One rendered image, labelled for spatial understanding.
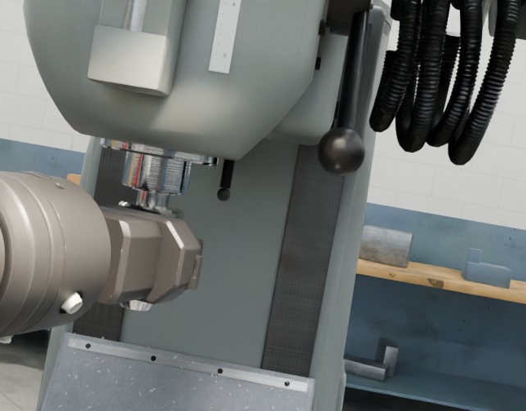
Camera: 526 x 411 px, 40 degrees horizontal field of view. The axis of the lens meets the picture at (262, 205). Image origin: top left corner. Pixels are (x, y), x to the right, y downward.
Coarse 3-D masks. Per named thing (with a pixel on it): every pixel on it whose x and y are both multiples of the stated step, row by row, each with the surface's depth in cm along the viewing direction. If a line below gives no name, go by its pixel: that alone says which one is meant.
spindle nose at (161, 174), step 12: (132, 156) 51; (144, 156) 50; (132, 168) 51; (144, 168) 50; (156, 168) 50; (168, 168) 50; (180, 168) 51; (132, 180) 51; (144, 180) 50; (156, 180) 50; (168, 180) 51; (180, 180) 51; (168, 192) 51; (180, 192) 51
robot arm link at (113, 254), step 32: (64, 192) 40; (64, 224) 38; (96, 224) 40; (128, 224) 43; (160, 224) 46; (96, 256) 40; (128, 256) 43; (160, 256) 46; (192, 256) 47; (64, 288) 38; (96, 288) 40; (128, 288) 44; (160, 288) 46; (192, 288) 47; (64, 320) 41
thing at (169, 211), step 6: (120, 204) 52; (126, 204) 51; (132, 204) 51; (138, 204) 52; (144, 210) 50; (150, 210) 50; (156, 210) 51; (162, 210) 51; (168, 210) 51; (174, 210) 52; (180, 210) 53; (168, 216) 51; (174, 216) 51; (180, 216) 52
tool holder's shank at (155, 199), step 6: (138, 192) 52; (144, 192) 52; (150, 192) 52; (156, 192) 51; (162, 192) 51; (138, 198) 52; (144, 198) 52; (150, 198) 52; (156, 198) 52; (162, 198) 52; (168, 198) 52; (144, 204) 52; (150, 204) 52; (156, 204) 52; (162, 204) 52
